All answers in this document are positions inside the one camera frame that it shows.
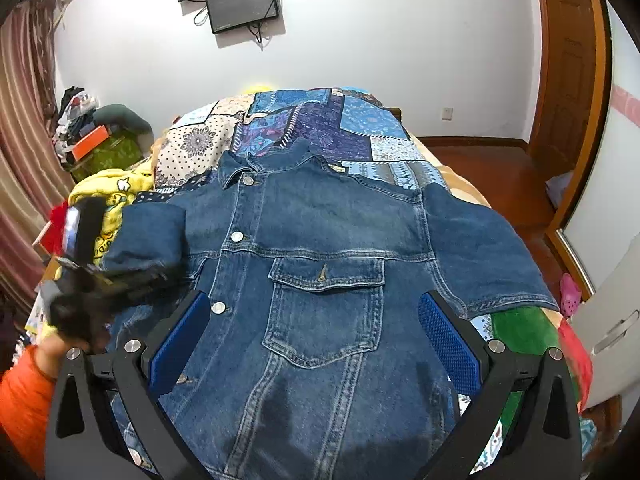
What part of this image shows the blue denim jacket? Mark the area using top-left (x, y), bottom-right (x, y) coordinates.
top-left (102, 138), bottom-right (561, 480)

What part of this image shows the orange left sleeve forearm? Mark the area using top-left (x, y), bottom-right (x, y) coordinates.
top-left (1, 344), bottom-right (55, 478)

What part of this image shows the pile of clutter clothes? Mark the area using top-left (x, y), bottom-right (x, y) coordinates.
top-left (52, 87), bottom-right (152, 164)

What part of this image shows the person's left hand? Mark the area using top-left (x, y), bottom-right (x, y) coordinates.
top-left (34, 328), bottom-right (111, 379)

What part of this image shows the colourful plush blanket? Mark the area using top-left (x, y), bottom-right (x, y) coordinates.
top-left (414, 134), bottom-right (597, 470)

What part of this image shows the red garment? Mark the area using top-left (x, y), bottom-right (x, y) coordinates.
top-left (32, 200), bottom-right (68, 256)

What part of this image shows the yellow cartoon blanket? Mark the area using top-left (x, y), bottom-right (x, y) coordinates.
top-left (66, 158), bottom-right (154, 264)

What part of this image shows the striped brown curtain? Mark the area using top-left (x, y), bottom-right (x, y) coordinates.
top-left (1, 0), bottom-right (73, 318)

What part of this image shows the white drawer cabinet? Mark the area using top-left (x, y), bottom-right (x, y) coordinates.
top-left (570, 238), bottom-right (640, 408)

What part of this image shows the green patterned bag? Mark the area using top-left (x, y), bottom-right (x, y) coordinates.
top-left (70, 132), bottom-right (143, 183)

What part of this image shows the pink croc shoe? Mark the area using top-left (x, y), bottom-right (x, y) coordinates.
top-left (560, 273), bottom-right (582, 318)

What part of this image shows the orange box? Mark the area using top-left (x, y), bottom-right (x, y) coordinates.
top-left (72, 125), bottom-right (110, 162)

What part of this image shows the blue patchwork bedspread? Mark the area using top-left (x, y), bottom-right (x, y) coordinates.
top-left (134, 86), bottom-right (494, 476)

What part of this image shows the brown wooden door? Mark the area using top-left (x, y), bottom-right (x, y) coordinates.
top-left (528, 0), bottom-right (605, 179)

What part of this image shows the white wardrobe with wooden frame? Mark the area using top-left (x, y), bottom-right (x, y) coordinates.
top-left (559, 3), bottom-right (639, 296)

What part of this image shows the grey wall monitor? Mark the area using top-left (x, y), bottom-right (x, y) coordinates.
top-left (205, 0), bottom-right (280, 35)

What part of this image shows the white wall socket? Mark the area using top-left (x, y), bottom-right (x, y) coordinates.
top-left (440, 107), bottom-right (454, 122)

